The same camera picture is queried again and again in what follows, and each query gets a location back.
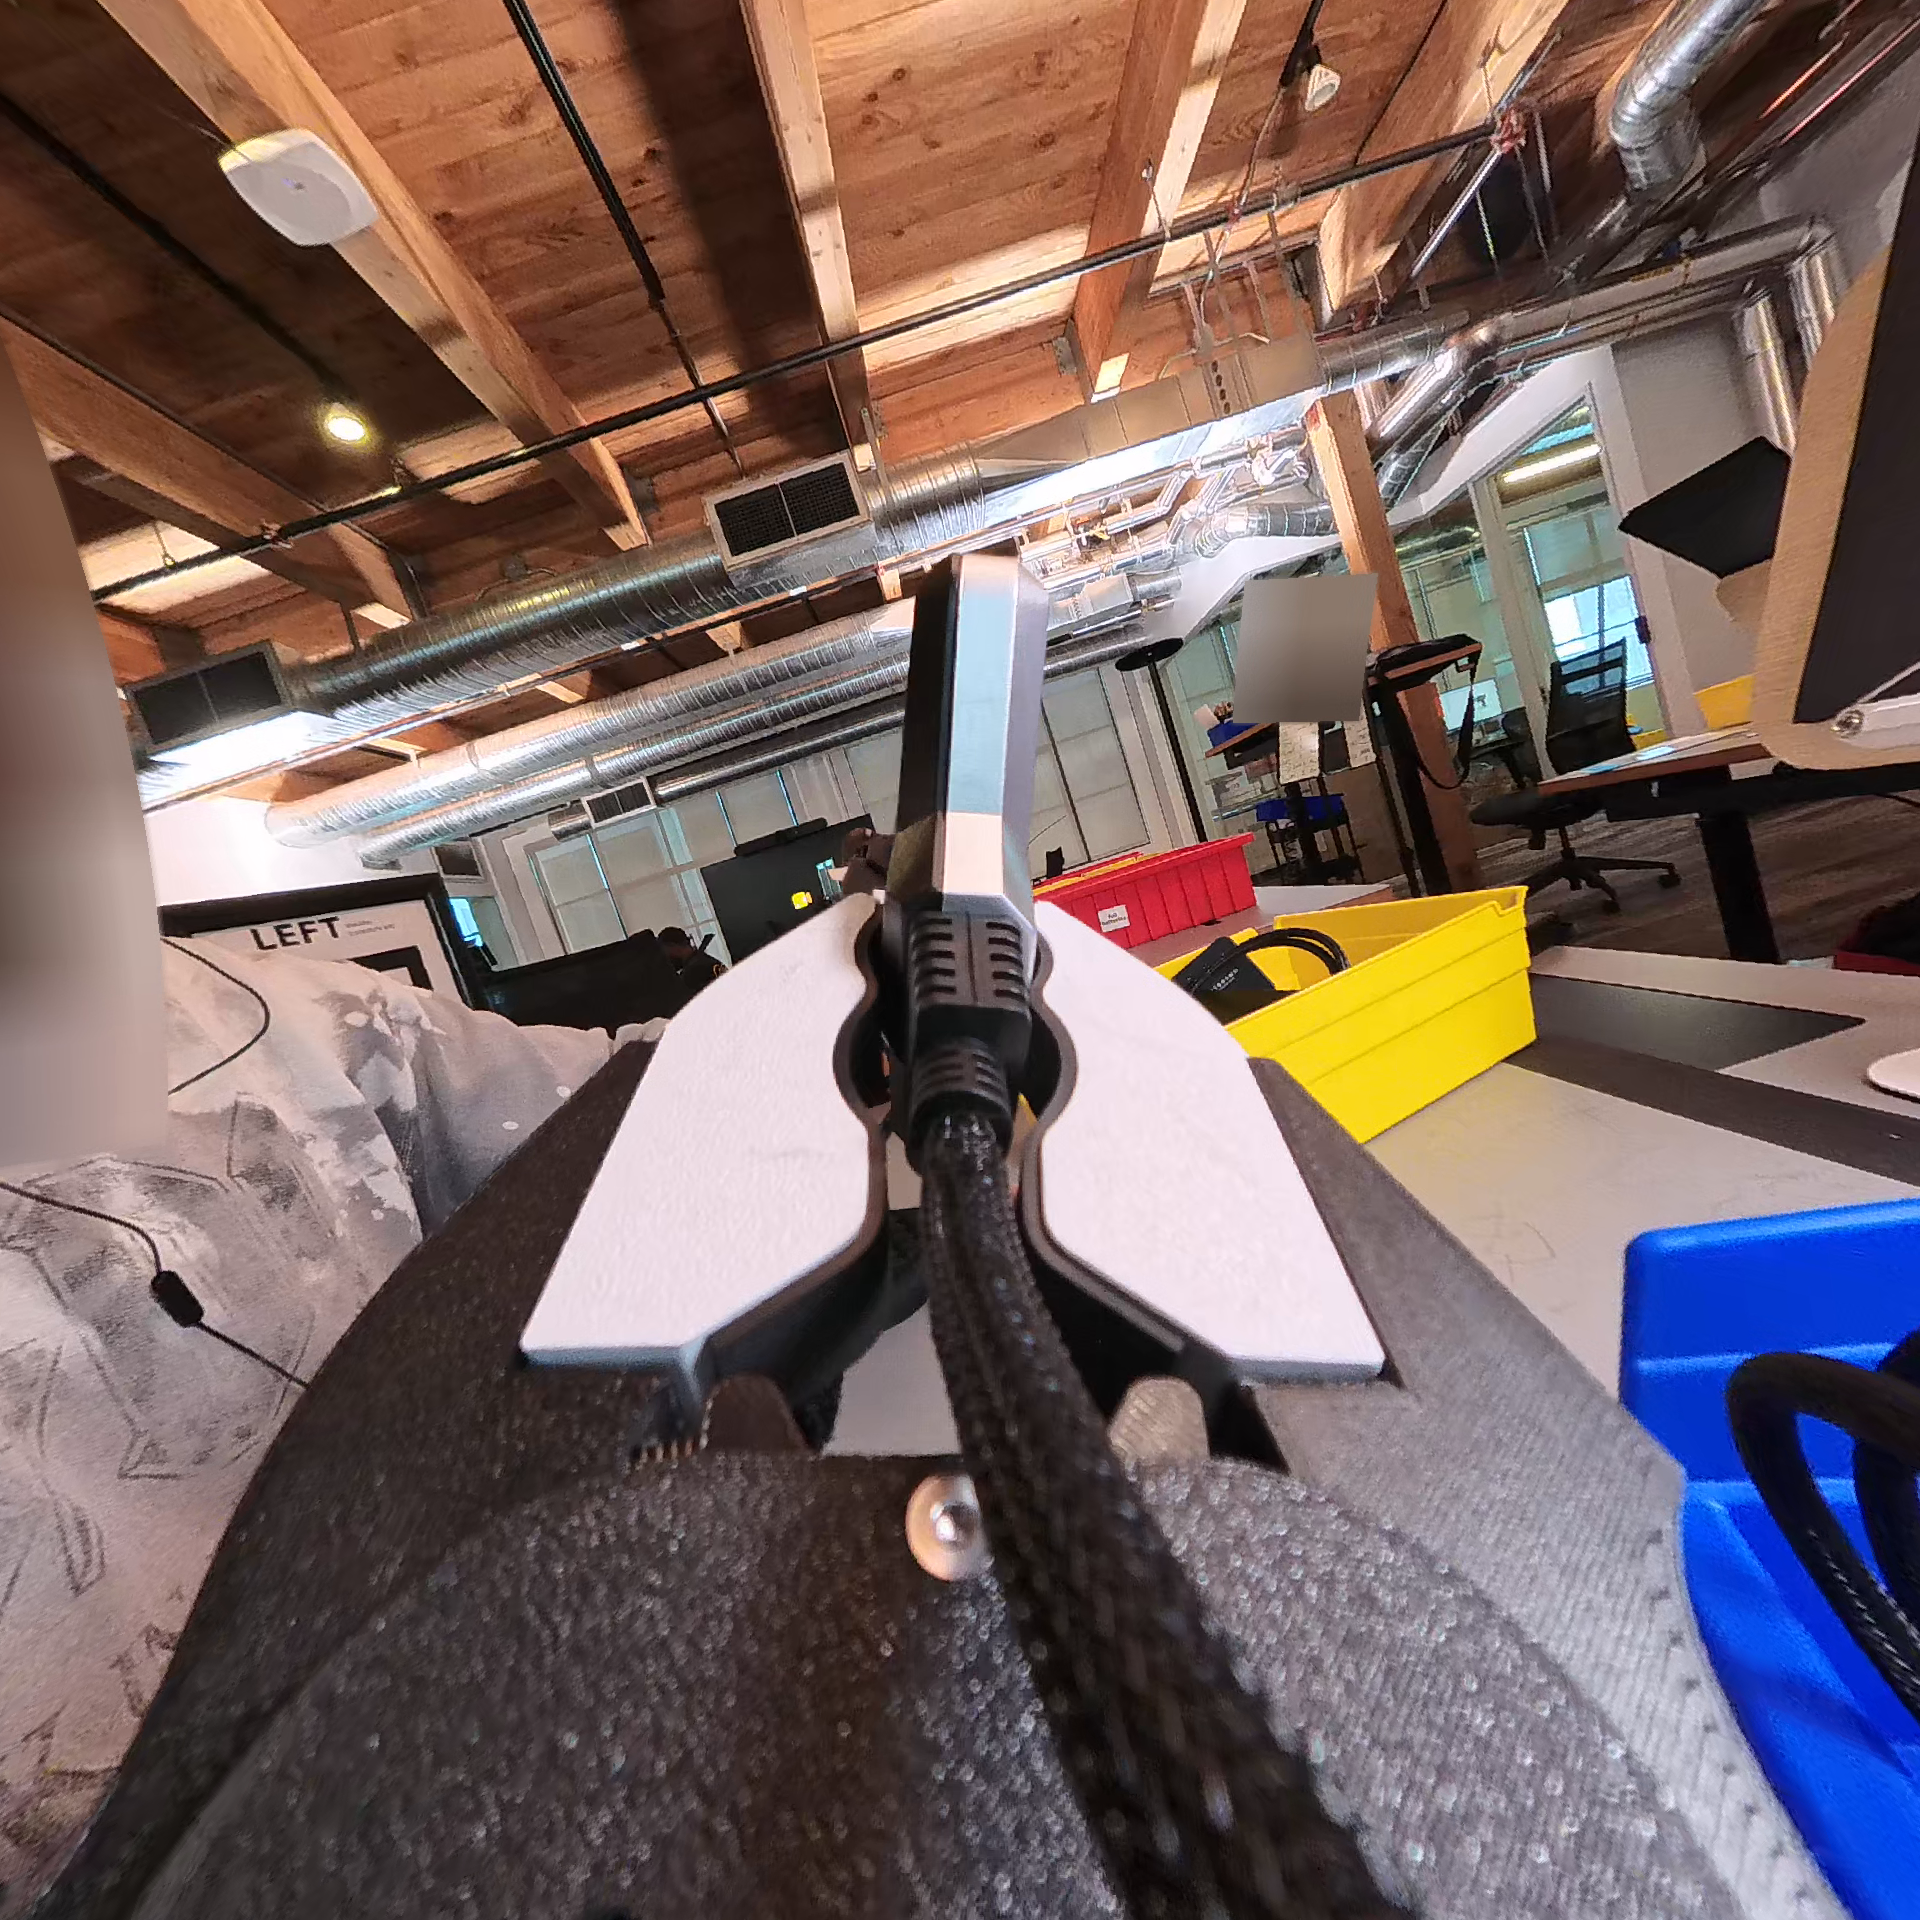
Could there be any black office chair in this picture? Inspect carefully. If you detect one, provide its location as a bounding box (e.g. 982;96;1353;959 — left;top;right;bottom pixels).
1470;644;1683;914

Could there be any black wood-edged board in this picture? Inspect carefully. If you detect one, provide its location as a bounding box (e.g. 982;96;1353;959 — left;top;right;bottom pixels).
1618;435;1792;634
1754;178;1920;774

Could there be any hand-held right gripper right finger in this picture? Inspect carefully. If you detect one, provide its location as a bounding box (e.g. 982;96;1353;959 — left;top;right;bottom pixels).
1025;902;1387;1380

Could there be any thick black braided cable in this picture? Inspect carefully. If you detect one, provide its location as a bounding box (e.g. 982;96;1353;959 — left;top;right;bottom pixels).
886;886;1920;1920

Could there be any white ceiling access point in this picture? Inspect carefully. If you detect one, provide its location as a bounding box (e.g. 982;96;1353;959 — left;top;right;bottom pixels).
217;129;380;249

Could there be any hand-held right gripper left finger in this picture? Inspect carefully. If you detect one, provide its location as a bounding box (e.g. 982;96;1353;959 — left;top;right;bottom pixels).
516;898;895;1393

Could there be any tall standing desk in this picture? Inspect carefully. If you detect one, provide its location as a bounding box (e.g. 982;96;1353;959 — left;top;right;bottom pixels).
1210;638;1487;902

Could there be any thin black wire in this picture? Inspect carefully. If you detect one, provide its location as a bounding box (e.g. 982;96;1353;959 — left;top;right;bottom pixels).
0;938;314;1387

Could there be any blue plastic bin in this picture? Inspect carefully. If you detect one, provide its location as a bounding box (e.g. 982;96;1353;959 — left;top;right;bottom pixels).
1621;1199;1920;1920

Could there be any black partition panel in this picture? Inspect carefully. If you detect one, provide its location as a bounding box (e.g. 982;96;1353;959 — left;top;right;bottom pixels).
480;931;725;1038

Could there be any silver air duct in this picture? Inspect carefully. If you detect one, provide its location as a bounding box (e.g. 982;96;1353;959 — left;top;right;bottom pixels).
291;324;1474;722
1372;217;1848;497
263;600;1157;873
1608;0;1776;195

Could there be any red ribbed bin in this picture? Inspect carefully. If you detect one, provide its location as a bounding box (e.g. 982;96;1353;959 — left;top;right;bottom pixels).
1036;833;1261;949

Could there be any black display on stand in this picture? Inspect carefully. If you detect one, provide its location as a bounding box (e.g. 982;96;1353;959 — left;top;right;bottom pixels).
700;815;874;962

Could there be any brown standing desk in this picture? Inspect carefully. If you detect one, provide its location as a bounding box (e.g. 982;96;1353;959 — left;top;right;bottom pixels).
1537;729;1920;962

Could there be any wooden post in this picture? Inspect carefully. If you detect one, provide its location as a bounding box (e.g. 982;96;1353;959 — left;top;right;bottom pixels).
1306;391;1487;895

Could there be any grey hdmi switch box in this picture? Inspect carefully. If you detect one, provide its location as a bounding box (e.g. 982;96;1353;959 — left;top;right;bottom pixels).
886;553;1056;981

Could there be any black floor lamp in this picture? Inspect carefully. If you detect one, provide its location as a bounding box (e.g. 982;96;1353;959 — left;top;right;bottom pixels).
1115;638;1212;845

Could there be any black framed marker sign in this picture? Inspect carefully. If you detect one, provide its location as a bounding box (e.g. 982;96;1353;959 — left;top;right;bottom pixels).
156;873;484;1005

